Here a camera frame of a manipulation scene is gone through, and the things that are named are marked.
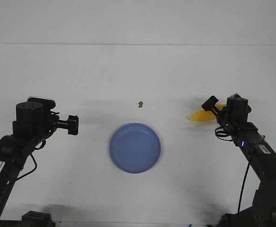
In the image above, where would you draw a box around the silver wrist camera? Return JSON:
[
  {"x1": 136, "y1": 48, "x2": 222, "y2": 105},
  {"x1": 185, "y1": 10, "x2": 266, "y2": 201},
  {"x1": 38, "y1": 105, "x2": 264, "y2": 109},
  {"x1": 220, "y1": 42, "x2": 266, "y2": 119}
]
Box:
[{"x1": 27, "y1": 96, "x2": 56, "y2": 109}]

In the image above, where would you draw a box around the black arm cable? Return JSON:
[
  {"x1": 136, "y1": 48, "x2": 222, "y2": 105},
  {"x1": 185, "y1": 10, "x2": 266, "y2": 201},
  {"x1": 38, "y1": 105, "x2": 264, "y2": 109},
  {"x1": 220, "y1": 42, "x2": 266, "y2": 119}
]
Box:
[
  {"x1": 0, "y1": 139, "x2": 46, "y2": 182},
  {"x1": 236, "y1": 160, "x2": 251, "y2": 213}
]

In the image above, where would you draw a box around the blue round plate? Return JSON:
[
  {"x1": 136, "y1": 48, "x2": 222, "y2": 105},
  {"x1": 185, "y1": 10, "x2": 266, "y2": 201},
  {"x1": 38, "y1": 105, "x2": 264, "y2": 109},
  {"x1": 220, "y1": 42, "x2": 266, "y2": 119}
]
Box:
[{"x1": 109, "y1": 123, "x2": 162, "y2": 174}]

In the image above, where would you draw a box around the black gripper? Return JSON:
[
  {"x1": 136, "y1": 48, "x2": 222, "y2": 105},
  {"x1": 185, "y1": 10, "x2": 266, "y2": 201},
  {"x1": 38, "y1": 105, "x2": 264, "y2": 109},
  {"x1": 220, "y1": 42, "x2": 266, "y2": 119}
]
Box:
[
  {"x1": 201, "y1": 96, "x2": 226, "y2": 125},
  {"x1": 48, "y1": 111, "x2": 79, "y2": 135}
]

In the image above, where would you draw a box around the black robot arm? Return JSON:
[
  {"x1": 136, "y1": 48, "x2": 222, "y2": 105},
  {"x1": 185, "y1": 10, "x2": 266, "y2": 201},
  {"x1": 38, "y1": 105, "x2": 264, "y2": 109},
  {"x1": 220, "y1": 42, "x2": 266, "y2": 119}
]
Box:
[
  {"x1": 0, "y1": 97, "x2": 79, "y2": 227},
  {"x1": 202, "y1": 94, "x2": 276, "y2": 227}
]

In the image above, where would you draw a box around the yellow corn cob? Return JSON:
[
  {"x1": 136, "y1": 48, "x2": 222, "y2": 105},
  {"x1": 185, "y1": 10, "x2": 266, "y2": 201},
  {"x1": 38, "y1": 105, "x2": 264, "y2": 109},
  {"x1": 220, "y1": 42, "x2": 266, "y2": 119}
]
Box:
[{"x1": 186, "y1": 110, "x2": 216, "y2": 122}]

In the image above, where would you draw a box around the small brown table stain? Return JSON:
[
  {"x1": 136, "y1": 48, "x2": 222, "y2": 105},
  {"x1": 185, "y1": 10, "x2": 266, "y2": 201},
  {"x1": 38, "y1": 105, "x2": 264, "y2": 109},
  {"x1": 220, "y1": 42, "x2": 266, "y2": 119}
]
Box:
[{"x1": 138, "y1": 101, "x2": 144, "y2": 108}]

